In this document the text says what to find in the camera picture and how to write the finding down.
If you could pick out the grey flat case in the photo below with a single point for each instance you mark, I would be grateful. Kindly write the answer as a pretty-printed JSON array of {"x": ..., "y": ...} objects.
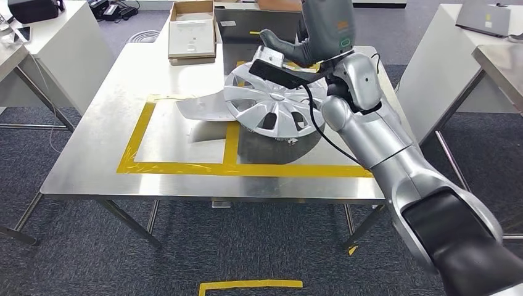
[{"x": 484, "y": 18}]

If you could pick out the smartphone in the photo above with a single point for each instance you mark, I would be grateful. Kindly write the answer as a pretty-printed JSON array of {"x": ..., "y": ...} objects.
[{"x": 22, "y": 34}]

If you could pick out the black case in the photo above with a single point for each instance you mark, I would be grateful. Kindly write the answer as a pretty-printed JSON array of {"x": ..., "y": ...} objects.
[{"x": 34, "y": 9}]

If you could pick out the white ribbed round object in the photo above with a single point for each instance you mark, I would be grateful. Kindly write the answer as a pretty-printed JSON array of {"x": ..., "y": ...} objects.
[{"x": 143, "y": 36}]

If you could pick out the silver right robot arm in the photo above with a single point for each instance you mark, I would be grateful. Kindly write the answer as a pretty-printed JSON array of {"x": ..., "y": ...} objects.
[{"x": 388, "y": 155}]

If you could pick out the steel workbench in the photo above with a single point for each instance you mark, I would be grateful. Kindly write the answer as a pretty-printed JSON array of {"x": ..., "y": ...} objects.
[{"x": 102, "y": 122}]

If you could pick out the grey metal box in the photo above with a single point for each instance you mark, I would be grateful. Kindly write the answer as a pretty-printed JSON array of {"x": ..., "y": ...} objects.
[{"x": 245, "y": 24}]

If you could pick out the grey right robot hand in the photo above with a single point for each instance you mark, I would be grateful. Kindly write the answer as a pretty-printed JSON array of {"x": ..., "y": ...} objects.
[{"x": 322, "y": 28}]

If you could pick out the cardboard box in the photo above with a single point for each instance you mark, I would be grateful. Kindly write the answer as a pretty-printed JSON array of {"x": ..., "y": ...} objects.
[{"x": 192, "y": 36}]

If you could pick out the yellow floor tape square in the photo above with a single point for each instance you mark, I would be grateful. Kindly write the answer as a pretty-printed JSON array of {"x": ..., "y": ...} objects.
[{"x": 249, "y": 284}]

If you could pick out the steel table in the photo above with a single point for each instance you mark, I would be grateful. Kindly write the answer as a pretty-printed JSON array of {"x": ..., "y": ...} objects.
[
  {"x": 16, "y": 61},
  {"x": 502, "y": 69}
]

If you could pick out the grey floor outlet box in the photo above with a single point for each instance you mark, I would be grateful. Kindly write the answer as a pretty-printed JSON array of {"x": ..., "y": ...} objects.
[{"x": 221, "y": 203}]

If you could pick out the silver wheel cover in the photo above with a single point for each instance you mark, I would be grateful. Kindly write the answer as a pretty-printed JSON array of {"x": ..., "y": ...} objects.
[{"x": 269, "y": 106}]

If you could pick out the white table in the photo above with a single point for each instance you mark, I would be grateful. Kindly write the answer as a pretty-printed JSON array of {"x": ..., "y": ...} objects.
[
  {"x": 77, "y": 53},
  {"x": 441, "y": 69}
]

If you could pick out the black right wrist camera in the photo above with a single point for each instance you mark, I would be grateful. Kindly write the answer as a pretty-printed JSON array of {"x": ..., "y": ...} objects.
[{"x": 278, "y": 73}]

